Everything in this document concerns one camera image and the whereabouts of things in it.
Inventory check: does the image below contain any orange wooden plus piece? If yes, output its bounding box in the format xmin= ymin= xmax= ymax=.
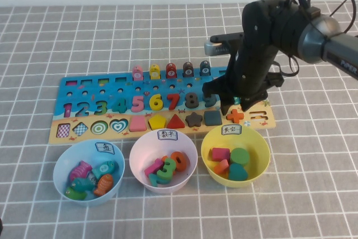
xmin=225 ymin=109 xmax=244 ymax=124

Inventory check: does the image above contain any dark teal wooden fish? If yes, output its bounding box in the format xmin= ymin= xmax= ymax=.
xmin=69 ymin=177 xmax=97 ymax=192

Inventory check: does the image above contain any yellow wooden number six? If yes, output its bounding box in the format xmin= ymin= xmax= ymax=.
xmin=149 ymin=94 xmax=164 ymax=111

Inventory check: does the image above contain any yellow plastic bowl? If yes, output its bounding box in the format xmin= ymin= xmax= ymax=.
xmin=200 ymin=125 xmax=271 ymax=189

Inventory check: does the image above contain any paper label on pink bowl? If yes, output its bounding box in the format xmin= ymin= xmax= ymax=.
xmin=158 ymin=129 xmax=179 ymax=141

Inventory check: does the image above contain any paper label on blue bowl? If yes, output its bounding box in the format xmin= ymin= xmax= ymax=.
xmin=95 ymin=142 xmax=115 ymax=156

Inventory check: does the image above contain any red wooden number seven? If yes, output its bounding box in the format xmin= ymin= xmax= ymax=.
xmin=167 ymin=93 xmax=181 ymax=110

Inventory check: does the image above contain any green wooden circle piece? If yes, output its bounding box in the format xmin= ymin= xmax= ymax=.
xmin=229 ymin=147 xmax=250 ymax=167

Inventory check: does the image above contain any slate wooden square piece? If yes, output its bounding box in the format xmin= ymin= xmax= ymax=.
xmin=203 ymin=110 xmax=223 ymax=127

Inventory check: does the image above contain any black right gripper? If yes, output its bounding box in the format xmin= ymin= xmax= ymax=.
xmin=202 ymin=33 xmax=284 ymax=116

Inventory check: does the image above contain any slate wooden fish nine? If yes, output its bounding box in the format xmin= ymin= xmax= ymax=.
xmin=199 ymin=60 xmax=211 ymax=77

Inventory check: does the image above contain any orange wooden fish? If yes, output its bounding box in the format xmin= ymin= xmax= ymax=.
xmin=93 ymin=174 xmax=115 ymax=197

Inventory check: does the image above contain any teal wooden number piece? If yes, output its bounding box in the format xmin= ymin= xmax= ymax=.
xmin=148 ymin=173 xmax=166 ymax=188

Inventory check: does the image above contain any light teal wooden fish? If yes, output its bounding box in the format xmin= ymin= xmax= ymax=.
xmin=91 ymin=160 xmax=119 ymax=180

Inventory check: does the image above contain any light pink plastic bowl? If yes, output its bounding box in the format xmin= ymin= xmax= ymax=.
xmin=129 ymin=129 xmax=199 ymax=194

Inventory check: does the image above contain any pink wooden trapezoid piece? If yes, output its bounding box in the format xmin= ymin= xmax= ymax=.
xmin=129 ymin=115 xmax=148 ymax=133

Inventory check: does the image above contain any paper label on yellow bowl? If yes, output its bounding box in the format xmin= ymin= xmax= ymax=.
xmin=220 ymin=125 xmax=242 ymax=135

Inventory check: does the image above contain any magenta wooden number one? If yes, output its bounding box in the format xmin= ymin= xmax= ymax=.
xmin=144 ymin=158 xmax=164 ymax=177

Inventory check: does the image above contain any yellow wooden pentagon piece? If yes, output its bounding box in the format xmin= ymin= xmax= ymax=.
xmin=148 ymin=115 xmax=167 ymax=131

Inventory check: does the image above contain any grey white grid tablecloth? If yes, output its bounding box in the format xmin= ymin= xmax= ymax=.
xmin=0 ymin=2 xmax=358 ymax=239

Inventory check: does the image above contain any orange wooden number piece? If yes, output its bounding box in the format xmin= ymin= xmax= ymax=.
xmin=169 ymin=151 xmax=191 ymax=172

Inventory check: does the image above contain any colourful wooden number puzzle board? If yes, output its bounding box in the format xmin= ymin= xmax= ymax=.
xmin=48 ymin=64 xmax=276 ymax=146

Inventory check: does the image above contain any light blue plastic bowl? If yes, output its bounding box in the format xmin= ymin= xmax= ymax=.
xmin=53 ymin=139 xmax=125 ymax=208

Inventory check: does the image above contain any pink wooden number five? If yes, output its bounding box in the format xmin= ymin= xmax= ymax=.
xmin=130 ymin=95 xmax=145 ymax=113

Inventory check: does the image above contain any green wooden number three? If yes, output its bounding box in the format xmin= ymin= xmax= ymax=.
xmin=156 ymin=156 xmax=177 ymax=185

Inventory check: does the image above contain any teal wooden heart piece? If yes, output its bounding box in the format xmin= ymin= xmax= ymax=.
xmin=228 ymin=163 xmax=249 ymax=181

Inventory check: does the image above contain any green wooden fish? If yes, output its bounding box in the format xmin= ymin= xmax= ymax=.
xmin=65 ymin=187 xmax=88 ymax=201

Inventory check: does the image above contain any brown wooden fish eight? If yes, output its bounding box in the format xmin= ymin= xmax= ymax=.
xmin=182 ymin=62 xmax=195 ymax=78

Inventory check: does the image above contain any pink wooden fish five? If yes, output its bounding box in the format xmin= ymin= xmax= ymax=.
xmin=131 ymin=65 xmax=144 ymax=82

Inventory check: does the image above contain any red wooden triangle piece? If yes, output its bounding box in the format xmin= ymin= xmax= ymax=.
xmin=167 ymin=114 xmax=186 ymax=129

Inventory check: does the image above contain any orange wooden diamond piece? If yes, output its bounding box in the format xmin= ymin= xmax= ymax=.
xmin=213 ymin=159 xmax=230 ymax=180

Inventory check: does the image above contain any red wooden fish seven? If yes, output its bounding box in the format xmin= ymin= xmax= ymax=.
xmin=165 ymin=63 xmax=177 ymax=79

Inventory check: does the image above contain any slate wooden number nine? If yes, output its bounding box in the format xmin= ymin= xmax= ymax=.
xmin=202 ymin=95 xmax=218 ymax=108

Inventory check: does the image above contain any magenta wooden fish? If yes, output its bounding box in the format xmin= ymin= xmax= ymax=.
xmin=69 ymin=160 xmax=93 ymax=181

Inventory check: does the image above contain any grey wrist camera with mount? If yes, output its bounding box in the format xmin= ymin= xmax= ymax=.
xmin=204 ymin=33 xmax=246 ymax=55

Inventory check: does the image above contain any brown wooden number eight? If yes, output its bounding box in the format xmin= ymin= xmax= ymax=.
xmin=184 ymin=92 xmax=199 ymax=109

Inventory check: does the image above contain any yellow wooden fish six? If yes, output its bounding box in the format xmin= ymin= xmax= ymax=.
xmin=149 ymin=64 xmax=161 ymax=80

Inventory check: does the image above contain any brown wooden star piece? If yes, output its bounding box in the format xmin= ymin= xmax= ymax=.
xmin=185 ymin=111 xmax=204 ymax=128

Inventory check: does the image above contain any magenta wooden rectangle piece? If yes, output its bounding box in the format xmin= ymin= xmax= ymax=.
xmin=211 ymin=147 xmax=232 ymax=163

